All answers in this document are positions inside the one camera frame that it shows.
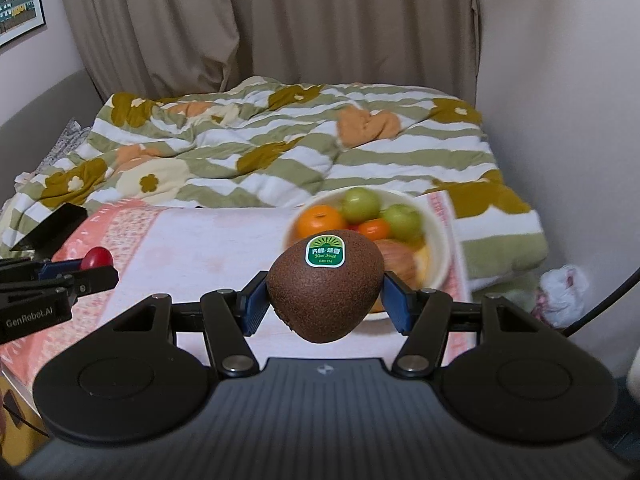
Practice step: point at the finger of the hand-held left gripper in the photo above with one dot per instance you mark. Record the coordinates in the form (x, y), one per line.
(50, 267)
(95, 277)

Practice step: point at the small green apple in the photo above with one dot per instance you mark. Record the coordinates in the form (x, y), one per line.
(404, 221)
(361, 205)

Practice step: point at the beige curtain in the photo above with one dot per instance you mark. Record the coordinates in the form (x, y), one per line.
(300, 20)

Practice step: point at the white plastic bag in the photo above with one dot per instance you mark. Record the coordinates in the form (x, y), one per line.
(562, 292)

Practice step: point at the green striped floral blanket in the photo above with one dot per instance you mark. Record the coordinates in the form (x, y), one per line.
(250, 160)

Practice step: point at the small mandarin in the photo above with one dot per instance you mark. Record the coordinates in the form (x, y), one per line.
(374, 230)
(320, 222)

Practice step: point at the framed wall poster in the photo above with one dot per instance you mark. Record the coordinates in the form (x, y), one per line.
(17, 0)

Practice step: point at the brown kiwi with green sticker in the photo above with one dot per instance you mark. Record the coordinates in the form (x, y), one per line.
(320, 300)

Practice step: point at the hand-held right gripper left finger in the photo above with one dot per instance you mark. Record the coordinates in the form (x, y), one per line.
(252, 305)

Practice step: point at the yellow-red apple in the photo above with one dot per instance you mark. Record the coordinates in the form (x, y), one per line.
(397, 260)

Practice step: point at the red plum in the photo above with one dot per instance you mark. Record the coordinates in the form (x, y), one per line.
(98, 257)

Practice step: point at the cream oval bowl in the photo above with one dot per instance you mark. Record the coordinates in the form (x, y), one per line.
(439, 255)

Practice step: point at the grey upholstered headboard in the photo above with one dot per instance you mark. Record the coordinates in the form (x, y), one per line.
(45, 115)

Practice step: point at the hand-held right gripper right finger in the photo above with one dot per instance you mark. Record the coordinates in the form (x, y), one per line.
(397, 305)

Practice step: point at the black flat panel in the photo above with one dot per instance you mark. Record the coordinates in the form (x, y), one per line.
(50, 227)

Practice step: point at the grey patterned pillow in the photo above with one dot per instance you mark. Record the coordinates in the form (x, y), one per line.
(70, 135)

